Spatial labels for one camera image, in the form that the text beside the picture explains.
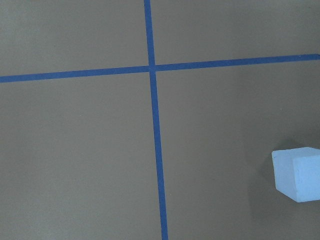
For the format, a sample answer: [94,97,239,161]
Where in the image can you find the light blue foam block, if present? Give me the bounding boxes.
[271,147,320,203]

